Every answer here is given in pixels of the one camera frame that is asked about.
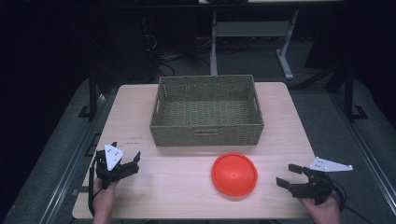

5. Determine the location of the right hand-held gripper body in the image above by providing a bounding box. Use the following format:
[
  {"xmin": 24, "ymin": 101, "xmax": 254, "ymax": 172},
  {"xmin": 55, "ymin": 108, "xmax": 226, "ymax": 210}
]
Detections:
[{"xmin": 290, "ymin": 156, "xmax": 354, "ymax": 206}]

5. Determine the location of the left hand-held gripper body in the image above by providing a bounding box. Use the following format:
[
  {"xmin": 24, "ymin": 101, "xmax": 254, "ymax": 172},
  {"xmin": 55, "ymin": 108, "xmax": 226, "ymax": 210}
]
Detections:
[{"xmin": 94, "ymin": 143, "xmax": 140, "ymax": 189}]

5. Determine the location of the red round plate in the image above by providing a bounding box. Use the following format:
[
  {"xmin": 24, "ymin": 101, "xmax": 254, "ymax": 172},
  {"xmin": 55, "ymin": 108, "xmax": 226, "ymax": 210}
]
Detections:
[{"xmin": 210, "ymin": 152, "xmax": 259, "ymax": 198}]

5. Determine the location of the green woven basket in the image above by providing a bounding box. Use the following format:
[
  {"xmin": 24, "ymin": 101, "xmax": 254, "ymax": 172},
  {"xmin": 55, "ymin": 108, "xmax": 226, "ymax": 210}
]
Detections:
[{"xmin": 149, "ymin": 74, "xmax": 265, "ymax": 147}]

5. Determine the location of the person's right hand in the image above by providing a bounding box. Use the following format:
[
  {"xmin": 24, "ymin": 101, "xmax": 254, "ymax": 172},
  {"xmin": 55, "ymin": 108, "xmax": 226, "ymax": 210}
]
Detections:
[{"xmin": 297, "ymin": 193, "xmax": 342, "ymax": 224}]

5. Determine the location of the person's left hand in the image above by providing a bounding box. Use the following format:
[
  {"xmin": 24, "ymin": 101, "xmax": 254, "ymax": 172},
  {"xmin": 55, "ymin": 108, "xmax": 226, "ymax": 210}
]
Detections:
[{"xmin": 92, "ymin": 176, "xmax": 120, "ymax": 217}]

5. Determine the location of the black metal stand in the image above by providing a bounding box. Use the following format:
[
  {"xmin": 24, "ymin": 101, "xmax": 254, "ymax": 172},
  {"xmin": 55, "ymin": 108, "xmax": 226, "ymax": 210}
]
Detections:
[
  {"xmin": 342, "ymin": 65, "xmax": 370, "ymax": 123},
  {"xmin": 78, "ymin": 66, "xmax": 99, "ymax": 119}
]

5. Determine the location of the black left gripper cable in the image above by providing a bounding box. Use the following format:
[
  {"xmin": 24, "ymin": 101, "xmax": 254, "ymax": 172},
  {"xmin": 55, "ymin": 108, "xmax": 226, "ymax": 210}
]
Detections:
[{"xmin": 87, "ymin": 157, "xmax": 105, "ymax": 218}]

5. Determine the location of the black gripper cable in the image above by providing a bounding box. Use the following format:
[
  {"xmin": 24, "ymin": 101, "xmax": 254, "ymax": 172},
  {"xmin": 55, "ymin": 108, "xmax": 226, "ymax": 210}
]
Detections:
[
  {"xmin": 323, "ymin": 175, "xmax": 375, "ymax": 224},
  {"xmin": 87, "ymin": 157, "xmax": 105, "ymax": 218}
]

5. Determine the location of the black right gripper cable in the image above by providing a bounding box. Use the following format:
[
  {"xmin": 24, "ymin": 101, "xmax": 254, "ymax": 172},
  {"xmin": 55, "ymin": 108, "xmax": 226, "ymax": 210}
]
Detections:
[{"xmin": 323, "ymin": 175, "xmax": 375, "ymax": 224}]

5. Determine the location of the grey metal floor rail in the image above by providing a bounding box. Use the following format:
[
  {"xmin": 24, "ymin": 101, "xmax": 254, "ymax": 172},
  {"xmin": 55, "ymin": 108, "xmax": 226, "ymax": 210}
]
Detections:
[
  {"xmin": 328, "ymin": 92, "xmax": 396, "ymax": 207},
  {"xmin": 37, "ymin": 92, "xmax": 108, "ymax": 224}
]

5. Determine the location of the tangle of floor cables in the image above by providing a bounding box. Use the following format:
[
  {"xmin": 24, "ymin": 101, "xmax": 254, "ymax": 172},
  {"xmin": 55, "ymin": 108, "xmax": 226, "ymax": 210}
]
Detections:
[{"xmin": 142, "ymin": 33, "xmax": 250, "ymax": 77}]

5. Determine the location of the white metal desk frame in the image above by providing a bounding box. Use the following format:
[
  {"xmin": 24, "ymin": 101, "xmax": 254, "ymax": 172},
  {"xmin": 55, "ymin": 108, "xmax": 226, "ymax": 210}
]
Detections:
[{"xmin": 209, "ymin": 8, "xmax": 301, "ymax": 81}]

